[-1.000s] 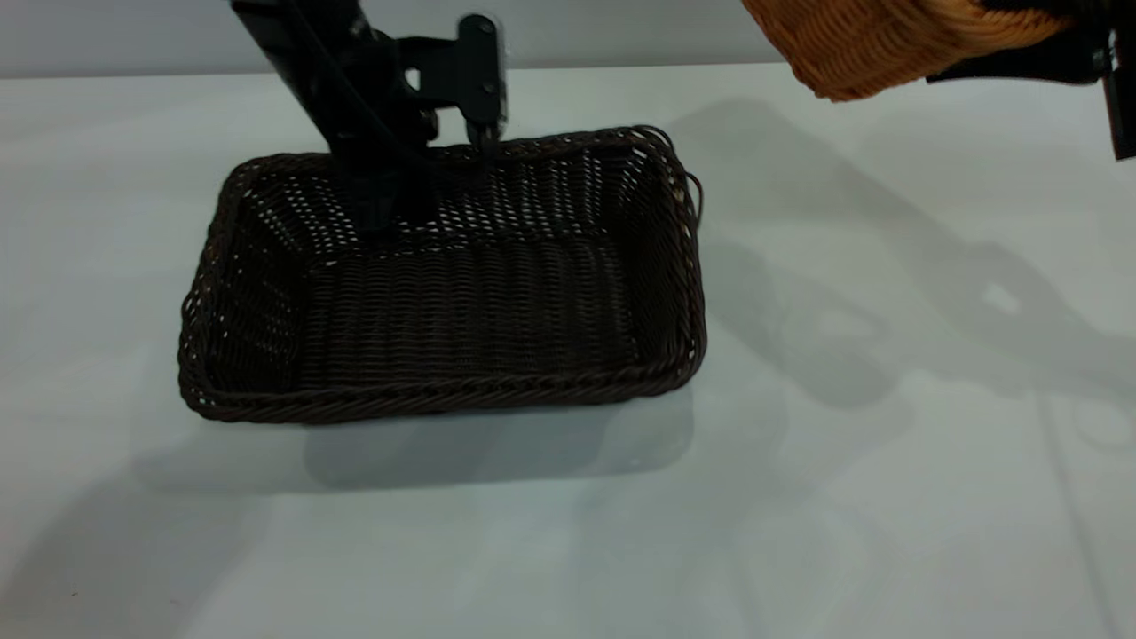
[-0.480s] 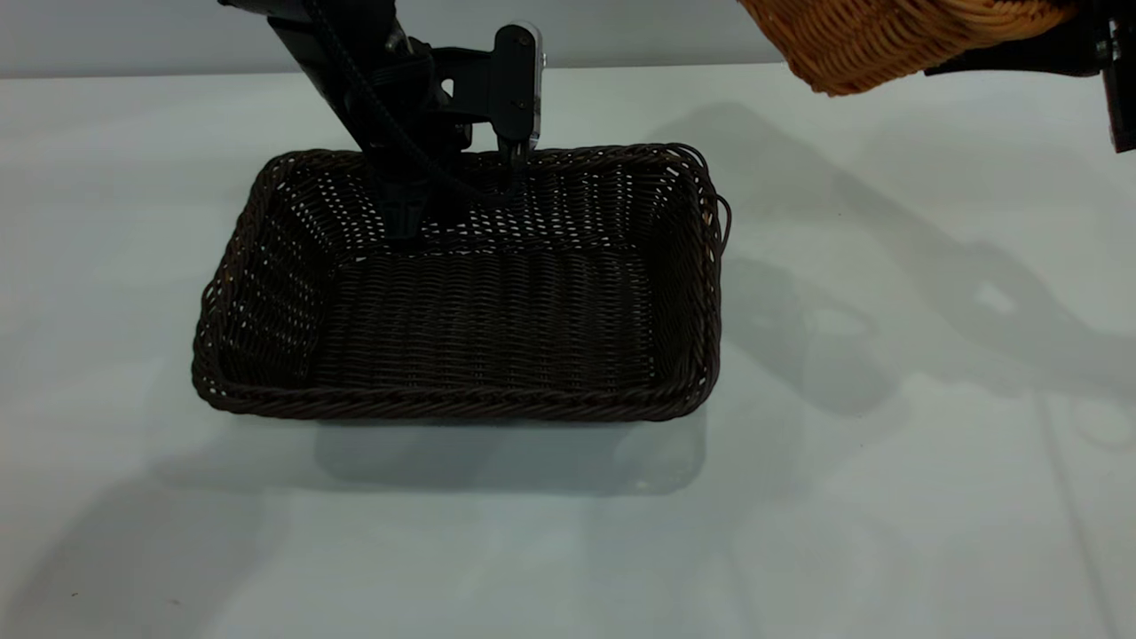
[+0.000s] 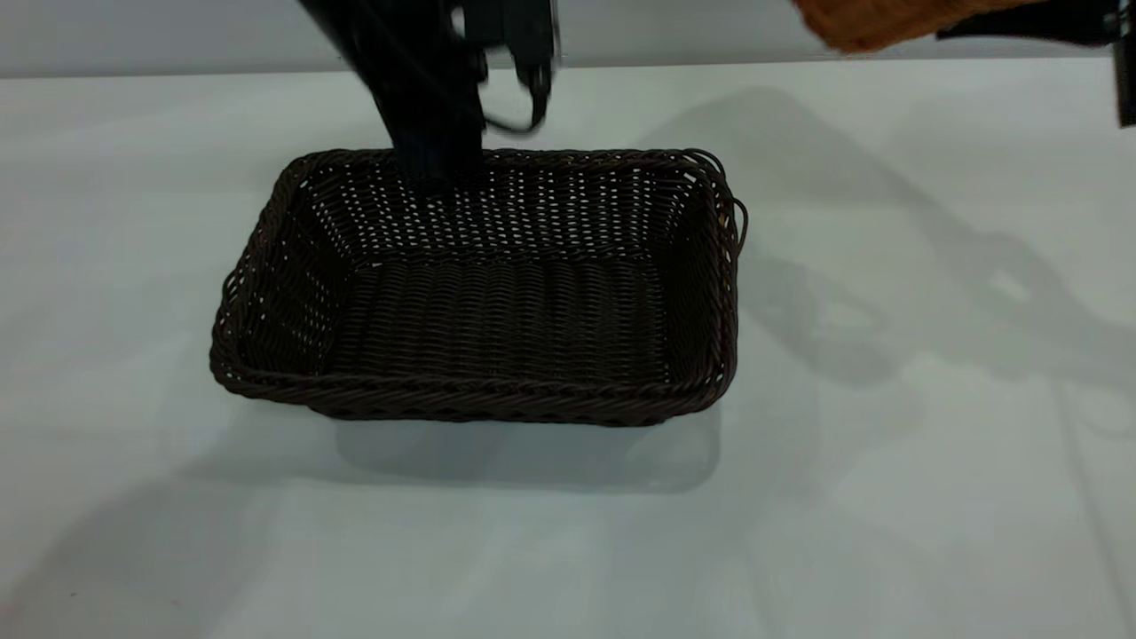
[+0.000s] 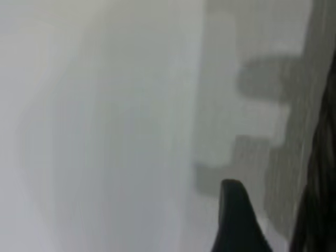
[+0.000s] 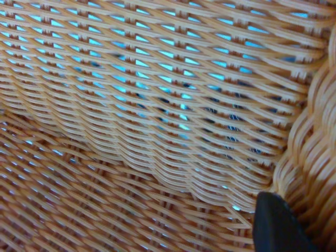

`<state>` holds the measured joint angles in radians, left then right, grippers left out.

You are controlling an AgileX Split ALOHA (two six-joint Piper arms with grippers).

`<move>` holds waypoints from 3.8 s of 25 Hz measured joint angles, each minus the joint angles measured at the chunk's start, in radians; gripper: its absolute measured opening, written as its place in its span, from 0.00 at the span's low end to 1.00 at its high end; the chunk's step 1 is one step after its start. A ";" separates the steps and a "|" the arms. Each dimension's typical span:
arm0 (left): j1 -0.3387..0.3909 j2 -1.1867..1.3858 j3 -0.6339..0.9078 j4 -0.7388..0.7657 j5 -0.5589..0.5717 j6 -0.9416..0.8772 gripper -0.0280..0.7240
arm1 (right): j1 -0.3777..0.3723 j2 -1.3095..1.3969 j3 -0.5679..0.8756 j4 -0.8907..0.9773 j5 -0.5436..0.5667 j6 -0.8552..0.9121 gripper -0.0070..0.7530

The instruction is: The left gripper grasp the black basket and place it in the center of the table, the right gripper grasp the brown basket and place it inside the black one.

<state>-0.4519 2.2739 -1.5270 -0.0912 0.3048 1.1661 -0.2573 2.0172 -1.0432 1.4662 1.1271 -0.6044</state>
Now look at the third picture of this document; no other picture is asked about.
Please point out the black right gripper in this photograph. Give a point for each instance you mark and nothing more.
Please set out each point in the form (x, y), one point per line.
(1127, 62)

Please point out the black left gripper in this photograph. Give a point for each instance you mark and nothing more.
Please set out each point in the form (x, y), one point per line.
(382, 44)

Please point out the orange wicker basket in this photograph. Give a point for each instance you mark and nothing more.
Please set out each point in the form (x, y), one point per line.
(879, 19)

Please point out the black wicker basket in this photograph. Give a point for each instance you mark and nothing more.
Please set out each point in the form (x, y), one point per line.
(497, 328)

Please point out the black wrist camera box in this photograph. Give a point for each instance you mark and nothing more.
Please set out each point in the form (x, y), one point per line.
(515, 27)

